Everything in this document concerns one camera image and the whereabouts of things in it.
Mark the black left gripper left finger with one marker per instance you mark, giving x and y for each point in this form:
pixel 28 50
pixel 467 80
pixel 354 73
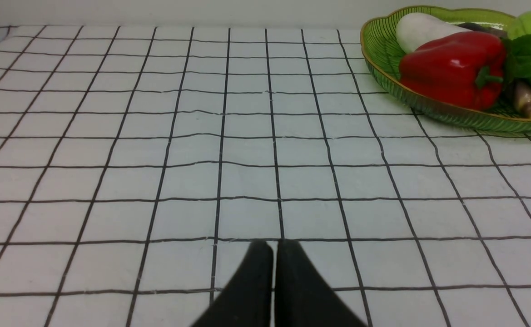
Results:
pixel 246 299

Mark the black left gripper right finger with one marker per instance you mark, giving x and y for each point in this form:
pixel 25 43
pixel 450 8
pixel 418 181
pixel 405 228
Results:
pixel 302 298

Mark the white radish with leaves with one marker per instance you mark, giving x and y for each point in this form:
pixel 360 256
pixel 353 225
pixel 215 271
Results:
pixel 416 29

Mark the white grid tablecloth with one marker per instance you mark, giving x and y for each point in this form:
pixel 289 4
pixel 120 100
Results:
pixel 137 163

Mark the green leaf-pattern plate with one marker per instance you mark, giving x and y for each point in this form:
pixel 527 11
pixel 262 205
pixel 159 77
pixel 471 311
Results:
pixel 382 54

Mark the red bell pepper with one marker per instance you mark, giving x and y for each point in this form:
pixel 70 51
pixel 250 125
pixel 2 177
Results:
pixel 464 69

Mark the dark purple eggplant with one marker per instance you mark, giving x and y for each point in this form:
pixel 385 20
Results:
pixel 476 27

